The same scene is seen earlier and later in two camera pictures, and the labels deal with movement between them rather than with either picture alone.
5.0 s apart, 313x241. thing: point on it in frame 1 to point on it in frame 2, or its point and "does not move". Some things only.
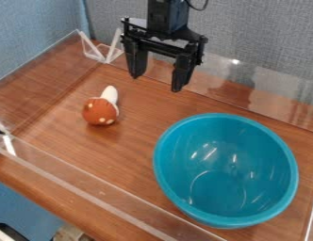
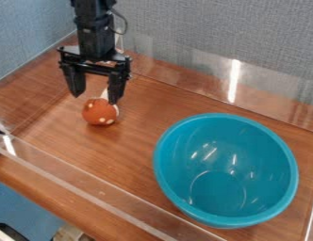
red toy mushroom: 100,109 does not move
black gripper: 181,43 to 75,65
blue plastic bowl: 226,169 does not move
